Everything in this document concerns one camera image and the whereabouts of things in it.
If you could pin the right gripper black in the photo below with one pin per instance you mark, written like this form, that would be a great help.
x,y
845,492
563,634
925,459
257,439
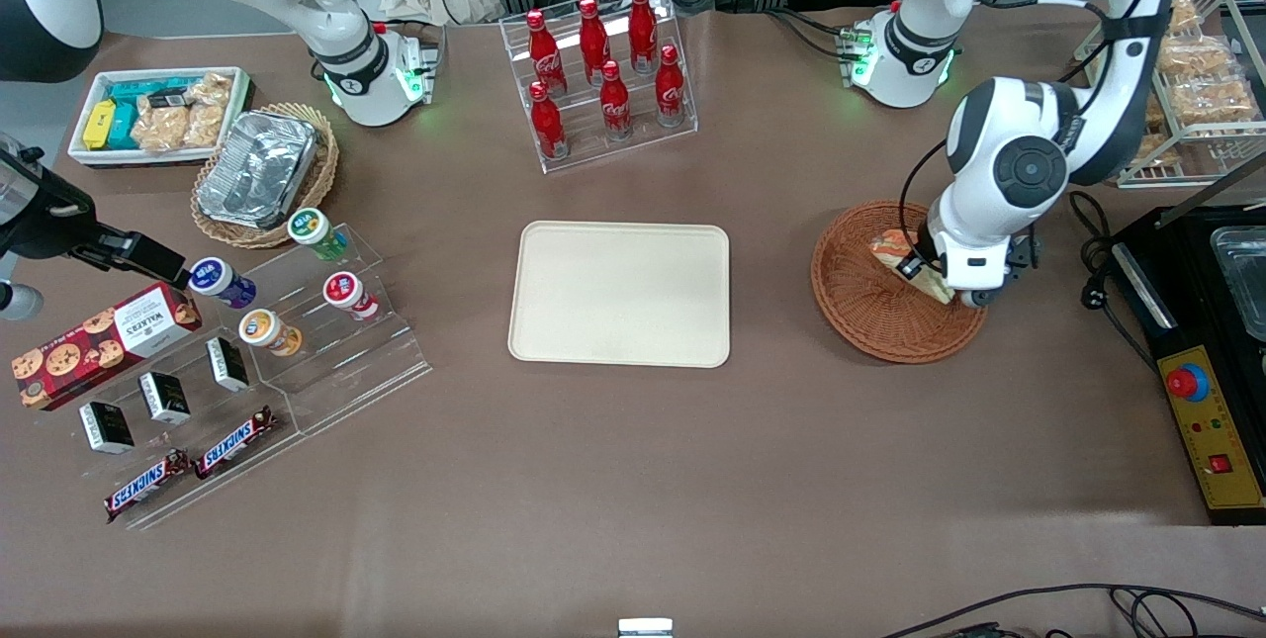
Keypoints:
x,y
49,223

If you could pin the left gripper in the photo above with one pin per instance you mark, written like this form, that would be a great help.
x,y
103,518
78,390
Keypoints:
x,y
926,250

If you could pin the triangular sandwich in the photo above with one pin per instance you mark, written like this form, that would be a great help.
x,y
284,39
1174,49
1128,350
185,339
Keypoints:
x,y
885,247

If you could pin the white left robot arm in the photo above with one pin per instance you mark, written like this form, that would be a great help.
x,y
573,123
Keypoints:
x,y
1029,173

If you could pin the brown wicker basket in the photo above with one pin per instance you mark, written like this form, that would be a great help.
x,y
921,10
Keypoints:
x,y
860,312

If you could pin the silver foil tray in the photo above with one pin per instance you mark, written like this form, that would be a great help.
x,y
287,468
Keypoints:
x,y
257,168

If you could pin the light wicker basket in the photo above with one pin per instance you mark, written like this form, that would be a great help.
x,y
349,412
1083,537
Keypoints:
x,y
316,173

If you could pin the cream plastic tray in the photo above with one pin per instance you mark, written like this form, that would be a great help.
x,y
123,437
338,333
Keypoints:
x,y
618,294

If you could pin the purple lid candy cup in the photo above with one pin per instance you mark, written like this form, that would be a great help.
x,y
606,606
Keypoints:
x,y
213,277

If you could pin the red Walkers shortbread box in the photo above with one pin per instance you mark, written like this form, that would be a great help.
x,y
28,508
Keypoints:
x,y
99,341

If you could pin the yellow snack box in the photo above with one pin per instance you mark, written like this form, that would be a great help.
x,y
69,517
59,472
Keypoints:
x,y
99,125

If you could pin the small black chocolate box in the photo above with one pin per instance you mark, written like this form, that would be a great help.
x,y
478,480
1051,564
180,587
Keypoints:
x,y
164,398
227,364
106,427

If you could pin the orange lid candy cup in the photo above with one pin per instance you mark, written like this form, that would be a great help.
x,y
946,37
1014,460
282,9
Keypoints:
x,y
259,326

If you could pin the white plastic bin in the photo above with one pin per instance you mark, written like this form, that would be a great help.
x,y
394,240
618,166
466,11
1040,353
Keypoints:
x,y
81,114

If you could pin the teal snack box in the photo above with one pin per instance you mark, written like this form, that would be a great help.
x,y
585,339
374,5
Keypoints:
x,y
138,92

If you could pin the green lid candy cup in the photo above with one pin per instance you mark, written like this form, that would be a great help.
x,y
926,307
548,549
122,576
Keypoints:
x,y
312,227

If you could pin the red lid candy cup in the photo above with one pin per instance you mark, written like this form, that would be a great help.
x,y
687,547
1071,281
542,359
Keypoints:
x,y
343,290

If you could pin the Snickers bar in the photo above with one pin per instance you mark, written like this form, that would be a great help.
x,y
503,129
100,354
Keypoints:
x,y
235,442
146,486

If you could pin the clear acrylic snack display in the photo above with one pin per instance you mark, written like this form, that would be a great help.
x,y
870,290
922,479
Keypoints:
x,y
188,495

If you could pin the clear acrylic cup display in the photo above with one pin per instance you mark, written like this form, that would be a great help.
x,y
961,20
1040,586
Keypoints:
x,y
366,361

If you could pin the black tabletop machine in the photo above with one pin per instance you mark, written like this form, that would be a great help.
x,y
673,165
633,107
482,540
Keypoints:
x,y
1187,302

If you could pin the red emergency stop button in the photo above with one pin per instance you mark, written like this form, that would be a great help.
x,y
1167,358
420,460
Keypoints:
x,y
1187,382

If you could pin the red cola bottle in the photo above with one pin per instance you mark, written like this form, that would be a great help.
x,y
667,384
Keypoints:
x,y
643,27
615,104
670,89
593,43
547,122
543,52

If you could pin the grey metal bar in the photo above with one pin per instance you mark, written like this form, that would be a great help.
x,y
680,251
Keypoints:
x,y
1217,191

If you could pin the steel pan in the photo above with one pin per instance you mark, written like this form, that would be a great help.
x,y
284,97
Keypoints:
x,y
1244,282

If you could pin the yellow control panel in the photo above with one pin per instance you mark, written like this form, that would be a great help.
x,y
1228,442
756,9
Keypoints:
x,y
1221,430

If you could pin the clear acrylic bottle rack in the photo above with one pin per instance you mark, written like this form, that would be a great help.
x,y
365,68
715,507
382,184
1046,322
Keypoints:
x,y
579,151

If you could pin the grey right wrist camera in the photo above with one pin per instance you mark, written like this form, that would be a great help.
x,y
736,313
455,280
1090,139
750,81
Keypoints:
x,y
18,302

